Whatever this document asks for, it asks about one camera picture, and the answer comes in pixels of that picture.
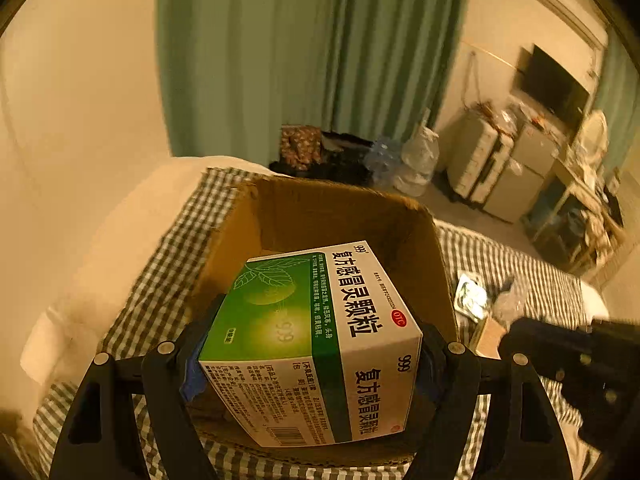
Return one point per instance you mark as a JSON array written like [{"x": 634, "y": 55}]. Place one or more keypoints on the large clear water jug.
[{"x": 418, "y": 159}]

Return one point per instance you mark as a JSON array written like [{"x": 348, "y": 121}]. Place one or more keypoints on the green curtain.
[{"x": 233, "y": 73}]

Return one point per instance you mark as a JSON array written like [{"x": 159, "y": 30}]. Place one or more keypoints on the blue plastic bag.
[{"x": 382, "y": 160}]

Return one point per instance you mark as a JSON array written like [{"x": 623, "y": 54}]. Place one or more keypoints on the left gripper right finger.
[{"x": 522, "y": 437}]

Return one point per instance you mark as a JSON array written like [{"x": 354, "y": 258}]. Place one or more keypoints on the white vanity desk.
[{"x": 572, "y": 223}]

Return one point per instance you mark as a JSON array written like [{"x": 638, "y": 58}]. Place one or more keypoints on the green white medicine box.
[{"x": 314, "y": 348}]

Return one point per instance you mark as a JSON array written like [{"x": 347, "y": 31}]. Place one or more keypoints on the checkered green white cloth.
[{"x": 147, "y": 257}]

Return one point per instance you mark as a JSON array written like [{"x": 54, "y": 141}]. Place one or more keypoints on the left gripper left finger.
[{"x": 100, "y": 437}]

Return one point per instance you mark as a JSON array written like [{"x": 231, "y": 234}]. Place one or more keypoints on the round white mirror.
[{"x": 591, "y": 141}]

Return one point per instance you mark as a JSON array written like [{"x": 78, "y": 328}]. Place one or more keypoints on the black television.
[{"x": 552, "y": 86}]

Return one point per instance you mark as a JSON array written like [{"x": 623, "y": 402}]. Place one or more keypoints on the brown patterned bag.
[{"x": 300, "y": 146}]

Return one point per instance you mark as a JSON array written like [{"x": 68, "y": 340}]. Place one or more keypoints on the silver mini fridge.
[{"x": 522, "y": 178}]

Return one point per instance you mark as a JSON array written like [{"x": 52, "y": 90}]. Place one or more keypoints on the white suitcase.
[{"x": 478, "y": 158}]

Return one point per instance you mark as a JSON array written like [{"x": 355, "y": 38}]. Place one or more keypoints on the brown cardboard box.
[{"x": 273, "y": 216}]

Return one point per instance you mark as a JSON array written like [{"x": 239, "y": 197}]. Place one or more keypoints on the silver foil packet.
[{"x": 470, "y": 298}]

